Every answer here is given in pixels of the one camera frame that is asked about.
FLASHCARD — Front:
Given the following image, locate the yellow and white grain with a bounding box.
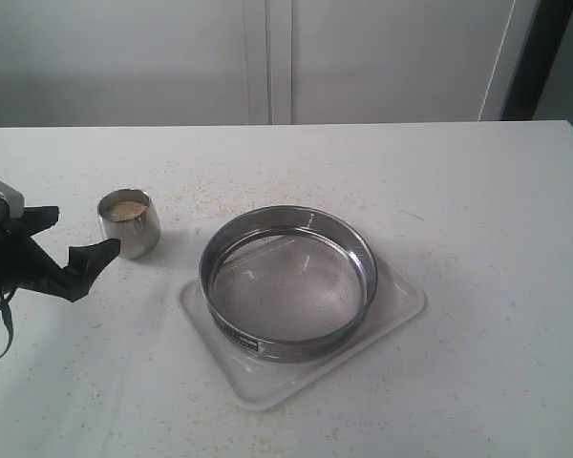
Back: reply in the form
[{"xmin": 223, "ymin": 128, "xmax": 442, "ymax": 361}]
[{"xmin": 104, "ymin": 200, "xmax": 147, "ymax": 222}]

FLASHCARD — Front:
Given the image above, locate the stainless steel cup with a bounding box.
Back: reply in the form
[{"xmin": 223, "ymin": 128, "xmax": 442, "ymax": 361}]
[{"xmin": 96, "ymin": 188, "xmax": 161, "ymax": 260}]

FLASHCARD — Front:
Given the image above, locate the round stainless steel sieve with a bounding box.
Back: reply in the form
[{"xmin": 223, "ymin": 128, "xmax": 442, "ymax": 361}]
[{"xmin": 199, "ymin": 205, "xmax": 378, "ymax": 362}]

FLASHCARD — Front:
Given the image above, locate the white plastic tray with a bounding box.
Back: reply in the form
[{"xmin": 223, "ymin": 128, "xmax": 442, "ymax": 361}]
[{"xmin": 177, "ymin": 264, "xmax": 428, "ymax": 411}]

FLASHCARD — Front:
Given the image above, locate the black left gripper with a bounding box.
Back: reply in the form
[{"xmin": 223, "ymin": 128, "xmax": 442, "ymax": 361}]
[{"xmin": 0, "ymin": 206, "xmax": 120, "ymax": 302}]

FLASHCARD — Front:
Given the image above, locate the white cabinet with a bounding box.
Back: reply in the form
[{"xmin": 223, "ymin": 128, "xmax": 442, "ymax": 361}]
[{"xmin": 0, "ymin": 1, "xmax": 537, "ymax": 127}]

